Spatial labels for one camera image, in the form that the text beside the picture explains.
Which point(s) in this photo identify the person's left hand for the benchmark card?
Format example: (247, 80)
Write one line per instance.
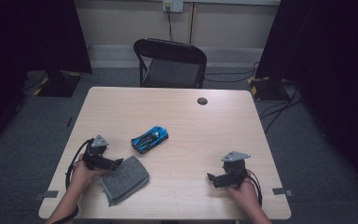
(82, 177)

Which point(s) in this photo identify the white wall socket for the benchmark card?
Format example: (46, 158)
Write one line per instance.
(173, 5)

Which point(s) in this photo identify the black stand base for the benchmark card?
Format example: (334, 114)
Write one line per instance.
(57, 85)
(267, 90)

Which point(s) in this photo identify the blue toy car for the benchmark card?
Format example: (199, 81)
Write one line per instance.
(149, 139)

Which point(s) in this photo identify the grey tape strip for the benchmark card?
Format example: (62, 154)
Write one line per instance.
(281, 191)
(48, 194)

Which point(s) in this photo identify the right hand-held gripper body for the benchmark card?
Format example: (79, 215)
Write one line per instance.
(236, 169)

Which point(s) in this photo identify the black folding chair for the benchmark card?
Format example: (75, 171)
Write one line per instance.
(171, 62)

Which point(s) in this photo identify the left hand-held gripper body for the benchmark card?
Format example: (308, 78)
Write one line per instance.
(94, 154)

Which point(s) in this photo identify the black curtain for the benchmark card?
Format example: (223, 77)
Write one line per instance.
(329, 62)
(28, 46)

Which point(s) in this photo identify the person's right hand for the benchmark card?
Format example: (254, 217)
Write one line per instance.
(247, 193)

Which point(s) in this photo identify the grey towel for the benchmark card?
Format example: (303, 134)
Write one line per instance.
(124, 180)

